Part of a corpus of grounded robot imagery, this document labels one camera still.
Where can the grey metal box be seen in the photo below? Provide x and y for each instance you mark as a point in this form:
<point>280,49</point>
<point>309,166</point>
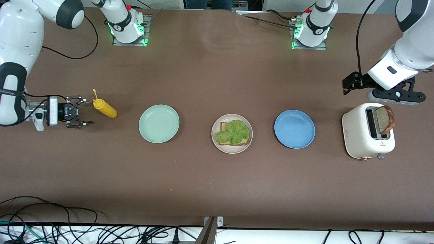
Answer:
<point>240,6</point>

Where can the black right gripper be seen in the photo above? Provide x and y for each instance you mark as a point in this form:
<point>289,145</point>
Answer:
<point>63,112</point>

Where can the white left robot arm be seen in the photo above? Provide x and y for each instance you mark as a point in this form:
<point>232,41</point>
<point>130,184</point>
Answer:
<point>417,40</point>

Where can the grey metal post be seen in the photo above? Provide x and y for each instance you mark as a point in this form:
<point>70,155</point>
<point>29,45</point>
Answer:
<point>207,234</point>

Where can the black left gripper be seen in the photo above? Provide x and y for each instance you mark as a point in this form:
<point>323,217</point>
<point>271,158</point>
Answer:
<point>360,81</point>

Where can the blue plate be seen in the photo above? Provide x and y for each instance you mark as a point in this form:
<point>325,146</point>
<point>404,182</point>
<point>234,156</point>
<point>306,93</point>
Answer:
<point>294,128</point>

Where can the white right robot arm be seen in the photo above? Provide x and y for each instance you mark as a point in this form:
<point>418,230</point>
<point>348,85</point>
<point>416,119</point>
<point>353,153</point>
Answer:
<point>20,40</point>

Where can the yellow mustard squeeze bottle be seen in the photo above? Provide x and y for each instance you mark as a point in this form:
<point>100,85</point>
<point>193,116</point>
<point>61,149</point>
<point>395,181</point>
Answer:
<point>106,110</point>

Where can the beige plate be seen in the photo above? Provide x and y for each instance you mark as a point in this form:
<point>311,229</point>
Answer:
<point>234,150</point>

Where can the black power plug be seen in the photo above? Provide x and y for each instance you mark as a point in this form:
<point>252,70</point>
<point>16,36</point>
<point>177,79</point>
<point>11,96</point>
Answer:
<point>175,237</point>

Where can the mint green plate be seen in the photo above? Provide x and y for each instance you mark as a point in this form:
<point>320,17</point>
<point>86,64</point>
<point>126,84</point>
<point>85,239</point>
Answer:
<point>158,123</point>

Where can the green lettuce leaf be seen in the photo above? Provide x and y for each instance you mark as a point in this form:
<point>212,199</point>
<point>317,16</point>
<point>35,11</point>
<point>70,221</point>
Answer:
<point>232,133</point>

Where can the white toaster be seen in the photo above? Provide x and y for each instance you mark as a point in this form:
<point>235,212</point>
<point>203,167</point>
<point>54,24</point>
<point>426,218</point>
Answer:
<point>356,135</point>

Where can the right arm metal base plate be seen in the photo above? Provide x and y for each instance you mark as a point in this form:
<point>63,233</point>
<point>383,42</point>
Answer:
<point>148,27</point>

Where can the brown bread slice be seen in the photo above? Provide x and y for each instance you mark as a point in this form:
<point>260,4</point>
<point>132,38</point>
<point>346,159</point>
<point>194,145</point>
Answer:
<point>385,120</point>
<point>223,126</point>

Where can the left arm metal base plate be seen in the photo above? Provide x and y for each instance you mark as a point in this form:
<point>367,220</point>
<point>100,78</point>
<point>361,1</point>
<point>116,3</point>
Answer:
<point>315,48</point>

